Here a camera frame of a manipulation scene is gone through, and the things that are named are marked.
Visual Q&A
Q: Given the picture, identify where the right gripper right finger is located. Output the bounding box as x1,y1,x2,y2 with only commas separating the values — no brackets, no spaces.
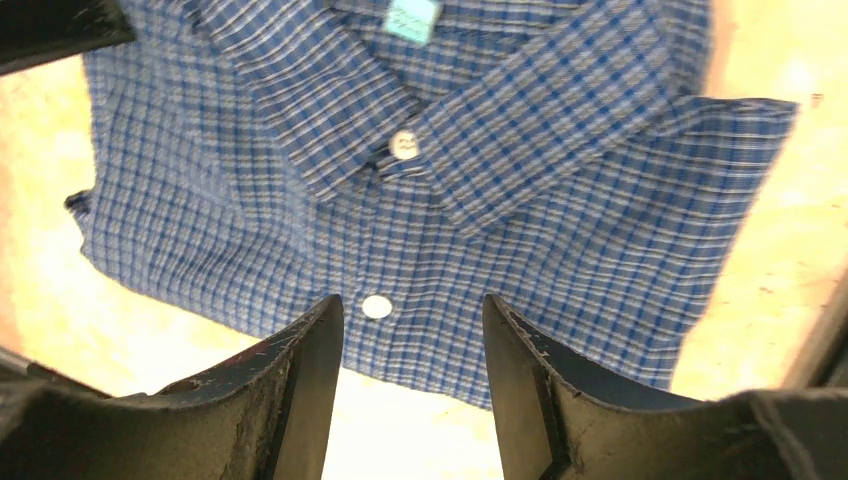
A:
482,295,847,479

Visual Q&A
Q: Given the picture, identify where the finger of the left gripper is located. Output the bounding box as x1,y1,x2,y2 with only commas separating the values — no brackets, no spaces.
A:
1,0,135,75

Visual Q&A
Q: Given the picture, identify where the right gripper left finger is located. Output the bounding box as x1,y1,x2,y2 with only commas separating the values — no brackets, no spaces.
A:
1,295,344,480

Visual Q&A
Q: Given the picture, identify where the blue checkered long sleeve shirt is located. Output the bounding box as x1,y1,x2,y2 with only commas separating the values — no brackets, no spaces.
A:
66,1,798,408

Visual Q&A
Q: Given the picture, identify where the black poker chip case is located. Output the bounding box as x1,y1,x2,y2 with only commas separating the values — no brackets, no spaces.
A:
782,273,847,388

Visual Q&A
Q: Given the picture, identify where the light blue shirt label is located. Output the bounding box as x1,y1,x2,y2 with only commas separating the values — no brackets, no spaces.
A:
382,0,442,45

